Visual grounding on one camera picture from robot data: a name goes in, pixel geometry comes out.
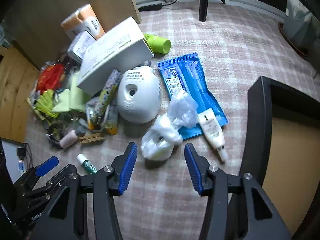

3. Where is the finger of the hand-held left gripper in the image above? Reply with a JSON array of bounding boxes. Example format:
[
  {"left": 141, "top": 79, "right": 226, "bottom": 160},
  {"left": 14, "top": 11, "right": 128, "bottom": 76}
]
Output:
[
  {"left": 24, "top": 164, "right": 77, "bottom": 200},
  {"left": 15, "top": 156, "right": 59, "bottom": 188}
]

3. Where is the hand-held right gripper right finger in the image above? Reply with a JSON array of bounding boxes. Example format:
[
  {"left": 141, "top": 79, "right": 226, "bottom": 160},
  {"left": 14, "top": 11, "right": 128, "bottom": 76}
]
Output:
[{"left": 184, "top": 142, "right": 292, "bottom": 240}]

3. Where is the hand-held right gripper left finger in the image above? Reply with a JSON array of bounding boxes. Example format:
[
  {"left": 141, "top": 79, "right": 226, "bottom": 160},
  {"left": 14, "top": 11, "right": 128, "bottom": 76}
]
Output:
[{"left": 30, "top": 142, "right": 138, "bottom": 240}]

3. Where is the small green bottle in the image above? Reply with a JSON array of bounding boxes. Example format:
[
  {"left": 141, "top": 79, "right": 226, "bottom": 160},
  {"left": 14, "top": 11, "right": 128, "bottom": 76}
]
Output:
[{"left": 76, "top": 153, "right": 98, "bottom": 174}]

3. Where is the small pink bottle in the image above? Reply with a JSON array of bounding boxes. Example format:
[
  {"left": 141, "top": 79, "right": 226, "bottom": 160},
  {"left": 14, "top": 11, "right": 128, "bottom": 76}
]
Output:
[{"left": 59, "top": 126, "right": 87, "bottom": 149}]

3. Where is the white cream tube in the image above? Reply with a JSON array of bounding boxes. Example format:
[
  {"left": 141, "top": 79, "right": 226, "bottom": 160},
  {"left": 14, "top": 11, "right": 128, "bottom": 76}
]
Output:
[{"left": 197, "top": 109, "right": 229, "bottom": 162}]

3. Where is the white dome air freshener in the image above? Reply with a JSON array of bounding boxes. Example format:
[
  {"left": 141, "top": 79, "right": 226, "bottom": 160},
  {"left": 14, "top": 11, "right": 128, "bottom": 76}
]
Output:
[{"left": 117, "top": 65, "right": 160, "bottom": 124}]

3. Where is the light green cloth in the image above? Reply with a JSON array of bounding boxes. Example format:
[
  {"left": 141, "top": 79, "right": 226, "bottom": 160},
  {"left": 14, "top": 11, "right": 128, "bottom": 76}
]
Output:
[{"left": 51, "top": 74, "right": 88, "bottom": 113}]

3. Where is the printed yellow pouch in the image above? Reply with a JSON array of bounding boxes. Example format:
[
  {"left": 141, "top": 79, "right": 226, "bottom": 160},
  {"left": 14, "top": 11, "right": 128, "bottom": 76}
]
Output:
[{"left": 96, "top": 69, "right": 123, "bottom": 135}]

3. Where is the black shallow tray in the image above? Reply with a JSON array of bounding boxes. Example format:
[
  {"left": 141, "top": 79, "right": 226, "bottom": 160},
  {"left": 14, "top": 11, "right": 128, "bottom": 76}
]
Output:
[{"left": 239, "top": 76, "right": 320, "bottom": 240}]

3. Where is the blue packet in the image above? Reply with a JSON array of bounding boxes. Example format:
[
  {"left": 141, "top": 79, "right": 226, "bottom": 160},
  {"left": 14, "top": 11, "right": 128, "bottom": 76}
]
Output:
[{"left": 157, "top": 52, "right": 229, "bottom": 140}]

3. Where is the large white box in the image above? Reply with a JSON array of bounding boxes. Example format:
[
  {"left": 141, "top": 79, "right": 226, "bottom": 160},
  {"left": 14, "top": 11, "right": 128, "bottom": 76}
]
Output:
[{"left": 76, "top": 16, "right": 155, "bottom": 97}]

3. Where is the yellow green comb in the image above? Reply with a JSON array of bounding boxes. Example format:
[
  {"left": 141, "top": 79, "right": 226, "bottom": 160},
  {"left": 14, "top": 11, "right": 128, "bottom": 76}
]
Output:
[{"left": 32, "top": 89, "right": 59, "bottom": 117}]

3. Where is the wooden plank board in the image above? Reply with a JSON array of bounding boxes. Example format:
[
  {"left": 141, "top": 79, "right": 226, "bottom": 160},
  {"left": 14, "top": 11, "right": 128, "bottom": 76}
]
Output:
[{"left": 0, "top": 46, "right": 42, "bottom": 143}]

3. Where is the red packet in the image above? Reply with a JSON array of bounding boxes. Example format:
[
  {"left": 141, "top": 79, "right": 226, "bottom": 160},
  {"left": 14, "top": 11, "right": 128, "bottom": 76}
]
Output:
[{"left": 36, "top": 64, "right": 66, "bottom": 93}]

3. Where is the white labelled tin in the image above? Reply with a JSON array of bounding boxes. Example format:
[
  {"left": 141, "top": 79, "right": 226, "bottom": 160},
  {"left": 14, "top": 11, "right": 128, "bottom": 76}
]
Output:
[{"left": 67, "top": 31, "right": 97, "bottom": 64}]

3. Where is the green plastic bottle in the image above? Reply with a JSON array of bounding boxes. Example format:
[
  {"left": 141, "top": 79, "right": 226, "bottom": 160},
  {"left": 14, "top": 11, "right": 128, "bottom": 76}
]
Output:
[{"left": 143, "top": 33, "right": 172, "bottom": 55}]

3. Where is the pink checked rug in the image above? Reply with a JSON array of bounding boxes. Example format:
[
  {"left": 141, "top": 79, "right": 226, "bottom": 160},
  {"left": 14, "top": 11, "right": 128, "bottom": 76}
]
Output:
[{"left": 25, "top": 0, "right": 320, "bottom": 240}]

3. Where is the orange white packet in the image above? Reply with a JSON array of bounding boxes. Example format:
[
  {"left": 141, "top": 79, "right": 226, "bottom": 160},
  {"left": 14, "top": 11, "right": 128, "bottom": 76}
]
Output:
[{"left": 61, "top": 4, "right": 105, "bottom": 40}]

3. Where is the black power strip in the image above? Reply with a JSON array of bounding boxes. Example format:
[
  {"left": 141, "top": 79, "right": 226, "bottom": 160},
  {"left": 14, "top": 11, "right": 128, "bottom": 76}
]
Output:
[{"left": 136, "top": 2, "right": 163, "bottom": 12}]

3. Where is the brown pot saucer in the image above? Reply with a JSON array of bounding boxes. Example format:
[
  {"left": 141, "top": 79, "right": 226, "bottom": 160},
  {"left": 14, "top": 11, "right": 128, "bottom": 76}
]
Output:
[{"left": 278, "top": 22, "right": 309, "bottom": 57}]

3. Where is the white plant pot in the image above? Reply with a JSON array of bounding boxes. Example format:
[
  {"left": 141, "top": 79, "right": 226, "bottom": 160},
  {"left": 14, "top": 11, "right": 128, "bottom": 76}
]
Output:
[{"left": 284, "top": 0, "right": 317, "bottom": 52}]

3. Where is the black charger cable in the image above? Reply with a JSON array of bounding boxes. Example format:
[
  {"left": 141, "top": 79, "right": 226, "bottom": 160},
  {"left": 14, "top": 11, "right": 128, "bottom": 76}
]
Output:
[{"left": 16, "top": 142, "right": 34, "bottom": 173}]

